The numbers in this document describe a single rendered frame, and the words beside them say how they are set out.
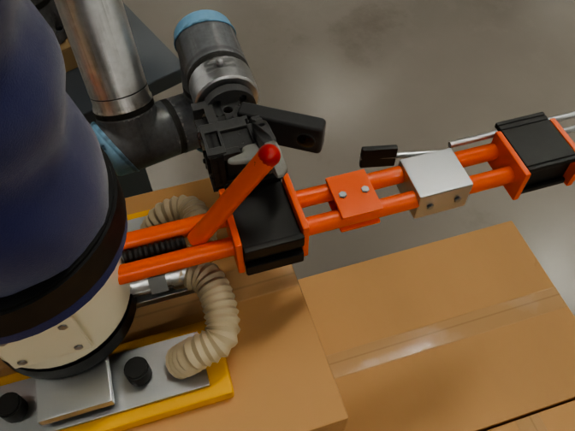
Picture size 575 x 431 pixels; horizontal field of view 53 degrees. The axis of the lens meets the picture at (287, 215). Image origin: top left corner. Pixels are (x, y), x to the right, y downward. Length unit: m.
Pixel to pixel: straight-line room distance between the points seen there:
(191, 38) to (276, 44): 1.79
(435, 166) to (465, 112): 1.71
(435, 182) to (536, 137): 0.15
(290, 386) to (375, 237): 1.29
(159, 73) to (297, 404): 0.88
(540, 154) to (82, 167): 0.52
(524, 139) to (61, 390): 0.62
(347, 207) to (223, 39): 0.31
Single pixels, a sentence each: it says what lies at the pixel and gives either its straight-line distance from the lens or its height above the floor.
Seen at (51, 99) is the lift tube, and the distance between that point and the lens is 0.43.
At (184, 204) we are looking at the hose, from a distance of 0.75.
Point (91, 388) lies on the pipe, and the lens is 0.70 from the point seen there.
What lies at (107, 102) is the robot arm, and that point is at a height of 1.05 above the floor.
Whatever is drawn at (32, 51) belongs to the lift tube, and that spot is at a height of 1.38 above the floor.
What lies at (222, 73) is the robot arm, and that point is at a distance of 0.77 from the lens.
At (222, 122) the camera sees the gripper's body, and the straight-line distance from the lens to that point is 0.72.
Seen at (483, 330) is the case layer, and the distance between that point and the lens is 1.25.
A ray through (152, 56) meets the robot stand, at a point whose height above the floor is 0.75.
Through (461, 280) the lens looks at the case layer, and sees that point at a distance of 1.29.
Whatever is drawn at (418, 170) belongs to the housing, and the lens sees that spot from 0.71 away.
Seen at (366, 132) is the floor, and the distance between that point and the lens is 2.26.
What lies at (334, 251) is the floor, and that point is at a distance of 1.91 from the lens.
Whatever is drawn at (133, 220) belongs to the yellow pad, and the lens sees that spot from 0.82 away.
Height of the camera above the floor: 1.62
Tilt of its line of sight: 55 degrees down
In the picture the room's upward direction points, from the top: straight up
